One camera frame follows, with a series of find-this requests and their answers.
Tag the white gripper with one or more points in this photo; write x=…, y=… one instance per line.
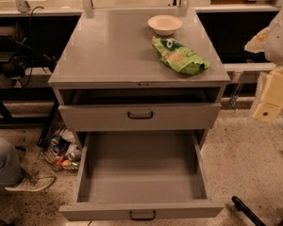
x=280, y=41

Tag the green rice chip bag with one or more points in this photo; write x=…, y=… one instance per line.
x=178, y=57

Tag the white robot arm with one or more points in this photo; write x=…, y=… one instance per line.
x=269, y=41

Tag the grey top drawer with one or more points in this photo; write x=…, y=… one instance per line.
x=114, y=117

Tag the grey drawer cabinet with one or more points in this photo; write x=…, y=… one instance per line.
x=109, y=60

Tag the grey open middle drawer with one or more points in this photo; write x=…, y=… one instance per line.
x=141, y=171

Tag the white ceramic bowl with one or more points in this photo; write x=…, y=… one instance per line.
x=164, y=25

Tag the black chair leg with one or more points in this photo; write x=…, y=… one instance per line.
x=241, y=206

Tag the white sneaker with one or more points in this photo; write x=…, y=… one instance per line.
x=32, y=183

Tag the person's leg in jeans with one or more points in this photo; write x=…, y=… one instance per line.
x=10, y=168

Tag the black top drawer handle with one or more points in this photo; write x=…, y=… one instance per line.
x=140, y=116

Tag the black drawer handle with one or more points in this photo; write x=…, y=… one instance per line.
x=140, y=116
x=142, y=215

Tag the black middle drawer handle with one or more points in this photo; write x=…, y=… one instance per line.
x=142, y=215

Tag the wire basket with cans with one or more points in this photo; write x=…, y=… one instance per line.
x=62, y=152

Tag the black machine with cables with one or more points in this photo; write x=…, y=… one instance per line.
x=17, y=59

